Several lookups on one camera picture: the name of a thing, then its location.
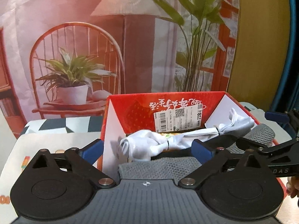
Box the white socks pair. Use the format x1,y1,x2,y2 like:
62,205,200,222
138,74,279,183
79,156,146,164
120,108,255,162

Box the person right hand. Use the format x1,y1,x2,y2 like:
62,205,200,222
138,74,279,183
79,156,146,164
286,176,299,198

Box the grey knitted cloth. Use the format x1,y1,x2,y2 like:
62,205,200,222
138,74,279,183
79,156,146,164
118,124,275,184

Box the wooden wall panel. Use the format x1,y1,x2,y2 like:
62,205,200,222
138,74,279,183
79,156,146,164
228,0,290,111

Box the printed living room backdrop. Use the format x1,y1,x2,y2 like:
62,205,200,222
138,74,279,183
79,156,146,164
1,0,239,137

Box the orange floral oven mitt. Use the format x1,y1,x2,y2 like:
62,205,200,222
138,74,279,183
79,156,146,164
160,133,180,138

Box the red strawberry cardboard box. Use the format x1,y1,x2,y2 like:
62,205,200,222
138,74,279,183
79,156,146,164
97,91,287,192

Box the teal curtain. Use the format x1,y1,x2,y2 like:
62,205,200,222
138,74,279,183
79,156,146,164
268,0,299,115

